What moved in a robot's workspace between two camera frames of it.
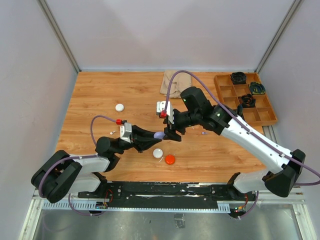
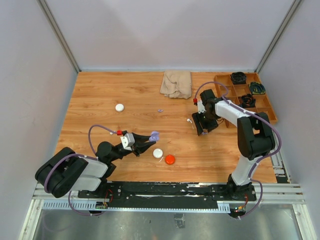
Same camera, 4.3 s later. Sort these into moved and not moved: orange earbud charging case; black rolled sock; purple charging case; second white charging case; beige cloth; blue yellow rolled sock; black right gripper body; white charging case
Moved: purple charging case; black right gripper body
Not moved: blue yellow rolled sock; black rolled sock; white charging case; orange earbud charging case; beige cloth; second white charging case
